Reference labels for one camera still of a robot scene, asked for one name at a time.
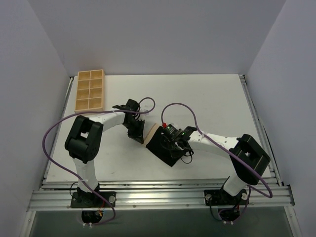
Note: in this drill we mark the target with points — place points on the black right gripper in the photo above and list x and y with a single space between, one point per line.
166 142

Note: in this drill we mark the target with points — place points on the black underwear with beige waistband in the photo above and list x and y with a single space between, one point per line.
154 141

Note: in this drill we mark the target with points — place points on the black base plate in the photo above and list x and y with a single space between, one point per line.
81 199
222 198

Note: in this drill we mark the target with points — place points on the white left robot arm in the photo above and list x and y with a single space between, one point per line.
84 140

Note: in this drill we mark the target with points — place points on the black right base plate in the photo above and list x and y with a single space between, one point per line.
222 198

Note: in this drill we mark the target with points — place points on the wooden compartment tray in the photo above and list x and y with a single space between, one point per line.
90 91

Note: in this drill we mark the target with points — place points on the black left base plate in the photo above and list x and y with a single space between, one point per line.
81 199

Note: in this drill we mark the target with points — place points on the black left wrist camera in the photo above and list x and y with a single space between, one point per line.
132 105

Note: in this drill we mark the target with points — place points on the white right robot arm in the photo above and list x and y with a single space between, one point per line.
248 158

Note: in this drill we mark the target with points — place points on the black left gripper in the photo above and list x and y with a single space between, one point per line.
136 129

